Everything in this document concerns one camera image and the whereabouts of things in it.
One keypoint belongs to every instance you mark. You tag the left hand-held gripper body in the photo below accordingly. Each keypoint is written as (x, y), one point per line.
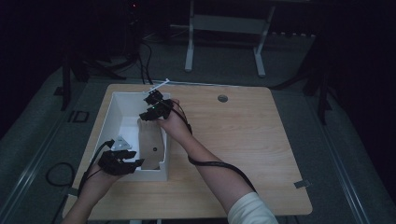
(113, 163)

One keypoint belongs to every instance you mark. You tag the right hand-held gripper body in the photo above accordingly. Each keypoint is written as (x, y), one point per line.
(165, 109)

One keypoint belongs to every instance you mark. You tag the white box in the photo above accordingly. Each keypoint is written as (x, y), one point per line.
(124, 124)

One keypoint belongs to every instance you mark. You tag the person's right hand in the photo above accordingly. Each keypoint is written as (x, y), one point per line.
(176, 124)

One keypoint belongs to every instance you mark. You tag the person's left hand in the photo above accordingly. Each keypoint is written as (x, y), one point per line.
(96, 185)

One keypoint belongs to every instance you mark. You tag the black tripod stand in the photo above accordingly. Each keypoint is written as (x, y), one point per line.
(66, 81)
(323, 93)

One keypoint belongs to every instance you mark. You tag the white sleeve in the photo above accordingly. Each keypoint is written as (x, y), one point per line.
(252, 211)

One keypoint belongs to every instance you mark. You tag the white metal desk frame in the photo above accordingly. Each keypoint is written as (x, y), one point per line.
(227, 23)

